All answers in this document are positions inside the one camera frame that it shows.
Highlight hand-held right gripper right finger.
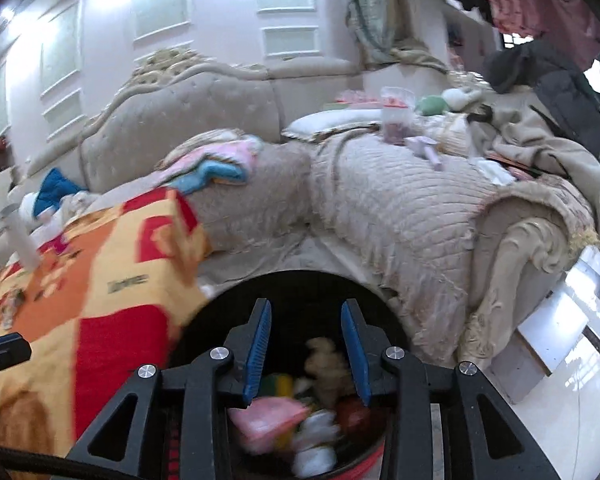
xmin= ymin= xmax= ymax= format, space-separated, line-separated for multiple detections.
xmin=341 ymin=298 xmax=561 ymax=480

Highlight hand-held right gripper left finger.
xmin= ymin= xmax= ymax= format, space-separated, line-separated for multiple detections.
xmin=65 ymin=297 xmax=273 ymax=480

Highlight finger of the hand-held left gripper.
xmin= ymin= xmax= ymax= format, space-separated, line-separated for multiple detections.
xmin=0 ymin=332 xmax=33 ymax=382

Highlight beige ginger root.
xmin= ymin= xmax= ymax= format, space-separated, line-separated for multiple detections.
xmin=304 ymin=337 xmax=354 ymax=407

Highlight yellow green wrapper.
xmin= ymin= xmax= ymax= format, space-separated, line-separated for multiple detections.
xmin=259 ymin=372 xmax=297 ymax=402

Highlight black round trash bin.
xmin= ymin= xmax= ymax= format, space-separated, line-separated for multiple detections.
xmin=167 ymin=270 xmax=421 ymax=480

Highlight red apple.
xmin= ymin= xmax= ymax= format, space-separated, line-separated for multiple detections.
xmin=336 ymin=397 xmax=374 ymax=437

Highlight pink plastic packet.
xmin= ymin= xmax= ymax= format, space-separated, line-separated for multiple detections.
xmin=228 ymin=396 xmax=312 ymax=454

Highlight white tissue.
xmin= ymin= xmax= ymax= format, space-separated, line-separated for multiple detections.
xmin=474 ymin=157 xmax=519 ymax=187
xmin=291 ymin=409 xmax=344 ymax=479

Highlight orange red printed blanket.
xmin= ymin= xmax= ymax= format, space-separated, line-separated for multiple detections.
xmin=0 ymin=187 xmax=216 ymax=461

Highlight tall white plastic bottle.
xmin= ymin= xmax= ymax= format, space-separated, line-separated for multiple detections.
xmin=0 ymin=204 xmax=42 ymax=269

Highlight beige quilted sofa cover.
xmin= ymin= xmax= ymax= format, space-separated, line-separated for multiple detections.
xmin=195 ymin=142 xmax=314 ymax=262
xmin=311 ymin=132 xmax=600 ymax=362

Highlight grey board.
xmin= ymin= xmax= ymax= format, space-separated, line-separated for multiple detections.
xmin=484 ymin=332 xmax=529 ymax=404

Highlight blue cloth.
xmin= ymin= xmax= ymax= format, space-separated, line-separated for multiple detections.
xmin=32 ymin=167 xmax=89 ymax=219

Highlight pink and blue towel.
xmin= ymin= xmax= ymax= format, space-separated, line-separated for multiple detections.
xmin=155 ymin=137 xmax=267 ymax=197

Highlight white board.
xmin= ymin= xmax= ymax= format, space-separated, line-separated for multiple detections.
xmin=516 ymin=290 xmax=592 ymax=377

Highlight white pillow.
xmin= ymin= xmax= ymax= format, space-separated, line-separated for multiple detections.
xmin=281 ymin=108 xmax=387 ymax=142

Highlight clear plastic snack jar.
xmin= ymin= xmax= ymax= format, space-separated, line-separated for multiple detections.
xmin=380 ymin=86 xmax=416 ymax=145

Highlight straw broom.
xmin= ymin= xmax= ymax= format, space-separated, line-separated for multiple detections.
xmin=436 ymin=115 xmax=474 ymax=157

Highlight beige tufted sofa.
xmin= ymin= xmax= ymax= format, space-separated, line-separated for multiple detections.
xmin=7 ymin=47 xmax=600 ymax=367

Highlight flat clear plastic bag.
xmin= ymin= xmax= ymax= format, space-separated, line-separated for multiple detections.
xmin=336 ymin=89 xmax=382 ymax=109

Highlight green plush toy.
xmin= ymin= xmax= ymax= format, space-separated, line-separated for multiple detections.
xmin=414 ymin=87 xmax=482 ymax=117

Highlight beige blanket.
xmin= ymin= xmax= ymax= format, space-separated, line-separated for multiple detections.
xmin=466 ymin=105 xmax=600 ymax=232

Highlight dark jacket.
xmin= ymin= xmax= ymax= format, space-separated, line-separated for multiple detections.
xmin=481 ymin=37 xmax=600 ymax=162

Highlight floral curtain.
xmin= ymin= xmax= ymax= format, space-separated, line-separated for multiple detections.
xmin=336 ymin=0 xmax=449 ymax=72

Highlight pink hanging clothes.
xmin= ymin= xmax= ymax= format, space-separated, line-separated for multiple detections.
xmin=459 ymin=0 xmax=600 ymax=57

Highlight black cable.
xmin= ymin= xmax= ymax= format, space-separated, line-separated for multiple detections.
xmin=0 ymin=439 xmax=83 ymax=477

